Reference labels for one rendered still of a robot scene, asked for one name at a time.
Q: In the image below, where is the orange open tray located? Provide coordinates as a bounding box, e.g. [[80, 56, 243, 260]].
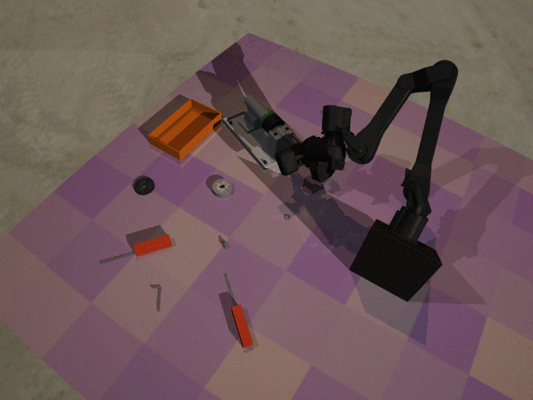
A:
[[149, 99, 222, 161]]

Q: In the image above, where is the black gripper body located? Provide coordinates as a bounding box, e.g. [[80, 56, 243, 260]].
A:
[[275, 131, 332, 175]]

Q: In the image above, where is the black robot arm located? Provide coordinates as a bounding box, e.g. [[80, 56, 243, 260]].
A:
[[305, 60, 459, 245]]

